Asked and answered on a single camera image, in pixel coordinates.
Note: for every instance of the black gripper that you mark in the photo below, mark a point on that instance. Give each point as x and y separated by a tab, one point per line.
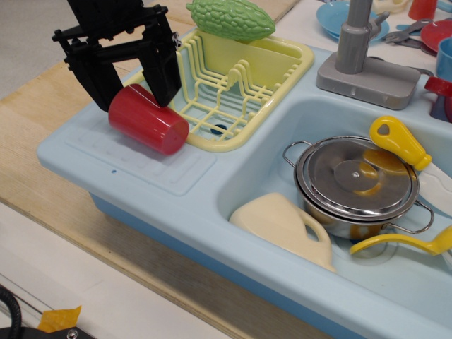
104	20

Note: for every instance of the red plastic cup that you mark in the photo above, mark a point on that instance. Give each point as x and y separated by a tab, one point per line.
135	112

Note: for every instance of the orange plastic cup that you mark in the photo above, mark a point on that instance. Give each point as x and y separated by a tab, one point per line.
422	9

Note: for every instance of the blue plastic cup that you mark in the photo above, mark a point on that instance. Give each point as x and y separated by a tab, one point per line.
444	60

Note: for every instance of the yellow plastic dish rack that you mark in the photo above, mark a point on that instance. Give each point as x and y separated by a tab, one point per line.
230	88

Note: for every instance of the green bitter melon toy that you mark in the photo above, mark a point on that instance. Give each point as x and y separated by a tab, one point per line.
234	20

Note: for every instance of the light blue toy sink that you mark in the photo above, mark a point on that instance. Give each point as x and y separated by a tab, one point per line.
185	202

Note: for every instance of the cream plastic mug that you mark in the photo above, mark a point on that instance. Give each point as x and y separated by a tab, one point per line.
274	218

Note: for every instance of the blue plastic plate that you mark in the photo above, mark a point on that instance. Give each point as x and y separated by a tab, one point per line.
333	14

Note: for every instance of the grey toy faucet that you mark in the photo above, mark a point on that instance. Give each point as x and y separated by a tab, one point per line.
350	72

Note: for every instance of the steel pot lid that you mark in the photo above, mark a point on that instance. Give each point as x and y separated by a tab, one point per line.
352	178

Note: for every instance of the cream plastic toy item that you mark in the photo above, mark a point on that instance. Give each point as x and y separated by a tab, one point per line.
391	6

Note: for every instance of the yellow tape piece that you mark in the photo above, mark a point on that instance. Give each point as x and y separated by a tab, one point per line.
57	320

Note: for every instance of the grey plastic fork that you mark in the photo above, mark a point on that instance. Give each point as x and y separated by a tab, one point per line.
402	37

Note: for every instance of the blue plastic utensil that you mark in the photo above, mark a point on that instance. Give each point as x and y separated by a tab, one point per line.
406	26

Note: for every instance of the black base with screw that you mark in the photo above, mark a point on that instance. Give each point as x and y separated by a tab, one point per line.
71	333

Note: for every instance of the red plastic plate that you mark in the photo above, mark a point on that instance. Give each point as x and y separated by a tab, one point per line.
433	33

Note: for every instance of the yellow plastic spoon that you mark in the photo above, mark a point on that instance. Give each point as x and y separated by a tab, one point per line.
440	244

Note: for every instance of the steel pot with handles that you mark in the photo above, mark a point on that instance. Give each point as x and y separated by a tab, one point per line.
417	219

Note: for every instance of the yellow handled toy knife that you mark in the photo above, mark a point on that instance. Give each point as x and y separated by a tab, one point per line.
391	134

